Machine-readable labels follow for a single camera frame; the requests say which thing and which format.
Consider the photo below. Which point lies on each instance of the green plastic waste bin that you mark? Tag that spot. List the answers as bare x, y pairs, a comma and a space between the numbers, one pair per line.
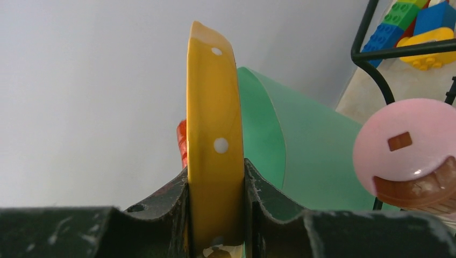
300, 146

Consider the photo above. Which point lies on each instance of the blue toy block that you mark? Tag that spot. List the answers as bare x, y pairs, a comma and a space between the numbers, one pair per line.
433, 23

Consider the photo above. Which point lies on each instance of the black wire dish rack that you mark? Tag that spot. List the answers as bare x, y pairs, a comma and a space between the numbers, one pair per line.
433, 54

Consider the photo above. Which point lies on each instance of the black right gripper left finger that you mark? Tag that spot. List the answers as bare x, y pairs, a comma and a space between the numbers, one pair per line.
156, 226

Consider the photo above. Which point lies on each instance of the red sausage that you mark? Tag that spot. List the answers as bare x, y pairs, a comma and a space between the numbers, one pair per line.
181, 133

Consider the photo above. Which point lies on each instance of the pink lid spice jar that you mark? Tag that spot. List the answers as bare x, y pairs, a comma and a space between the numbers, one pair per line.
405, 156

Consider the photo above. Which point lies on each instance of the green toy block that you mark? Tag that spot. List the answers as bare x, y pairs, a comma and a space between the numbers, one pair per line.
403, 13

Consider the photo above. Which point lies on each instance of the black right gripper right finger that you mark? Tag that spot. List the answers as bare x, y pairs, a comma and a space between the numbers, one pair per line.
277, 226

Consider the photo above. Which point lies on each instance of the yellow polka dot plate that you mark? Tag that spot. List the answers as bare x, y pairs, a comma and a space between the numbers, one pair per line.
215, 151

